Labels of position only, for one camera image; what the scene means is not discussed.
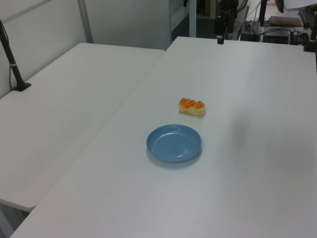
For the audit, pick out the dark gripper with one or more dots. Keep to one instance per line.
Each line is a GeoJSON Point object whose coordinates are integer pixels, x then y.
{"type": "Point", "coordinates": [227, 6]}

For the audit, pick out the orange glazed bread roll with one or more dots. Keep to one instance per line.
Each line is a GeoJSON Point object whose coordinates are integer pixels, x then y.
{"type": "Point", "coordinates": [192, 107]}

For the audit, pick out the blue round plate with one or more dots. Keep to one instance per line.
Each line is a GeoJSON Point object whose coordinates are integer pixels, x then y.
{"type": "Point", "coordinates": [173, 143]}

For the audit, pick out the white square column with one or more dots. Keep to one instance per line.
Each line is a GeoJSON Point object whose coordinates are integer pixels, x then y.
{"type": "Point", "coordinates": [193, 17]}

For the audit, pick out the black upright stand pole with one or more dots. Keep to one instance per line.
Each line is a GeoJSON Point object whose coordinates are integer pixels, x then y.
{"type": "Point", "coordinates": [262, 12]}

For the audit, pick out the black electronics box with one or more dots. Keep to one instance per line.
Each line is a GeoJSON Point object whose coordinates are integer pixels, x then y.
{"type": "Point", "coordinates": [275, 39]}

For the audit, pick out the brown flat box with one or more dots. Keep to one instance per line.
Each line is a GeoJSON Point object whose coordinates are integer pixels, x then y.
{"type": "Point", "coordinates": [284, 21]}

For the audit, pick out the black table clamp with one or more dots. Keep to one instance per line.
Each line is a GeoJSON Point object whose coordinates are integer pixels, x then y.
{"type": "Point", "coordinates": [310, 43]}

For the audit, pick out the black camera pole with base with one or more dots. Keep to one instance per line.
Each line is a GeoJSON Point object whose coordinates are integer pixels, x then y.
{"type": "Point", "coordinates": [12, 67]}

